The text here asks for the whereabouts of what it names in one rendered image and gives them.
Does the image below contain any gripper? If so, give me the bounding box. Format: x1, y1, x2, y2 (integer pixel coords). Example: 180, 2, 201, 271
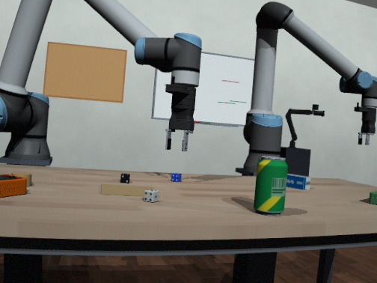
165, 83, 197, 153
358, 107, 377, 145

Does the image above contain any white die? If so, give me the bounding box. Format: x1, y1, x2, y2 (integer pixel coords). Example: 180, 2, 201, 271
143, 189, 160, 204

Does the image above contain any tan mat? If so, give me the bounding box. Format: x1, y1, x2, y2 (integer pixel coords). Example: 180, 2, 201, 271
100, 183, 155, 197

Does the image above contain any whiteboard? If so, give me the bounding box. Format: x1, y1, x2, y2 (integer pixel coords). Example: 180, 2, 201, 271
151, 51, 256, 127

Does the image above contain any jointed stand on dark box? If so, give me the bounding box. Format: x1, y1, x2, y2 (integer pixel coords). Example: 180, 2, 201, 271
280, 104, 325, 177

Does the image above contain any blue box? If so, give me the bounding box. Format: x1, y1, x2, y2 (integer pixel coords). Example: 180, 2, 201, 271
286, 174, 312, 191

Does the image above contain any wooden table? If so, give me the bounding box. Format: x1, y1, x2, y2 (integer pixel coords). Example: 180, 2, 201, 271
0, 162, 377, 283

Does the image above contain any green can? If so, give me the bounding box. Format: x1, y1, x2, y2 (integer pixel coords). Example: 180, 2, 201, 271
254, 156, 289, 216

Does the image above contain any orange board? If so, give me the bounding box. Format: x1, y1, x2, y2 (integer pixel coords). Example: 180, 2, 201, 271
43, 41, 128, 103

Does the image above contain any tan cork cylinder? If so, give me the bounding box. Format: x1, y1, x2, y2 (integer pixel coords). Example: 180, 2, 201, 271
11, 171, 33, 187

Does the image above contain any orange multimeter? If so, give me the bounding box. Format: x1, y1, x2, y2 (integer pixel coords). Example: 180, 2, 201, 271
0, 174, 28, 198

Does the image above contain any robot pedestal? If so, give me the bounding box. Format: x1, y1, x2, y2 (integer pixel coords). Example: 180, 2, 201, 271
235, 166, 257, 177
0, 154, 53, 167

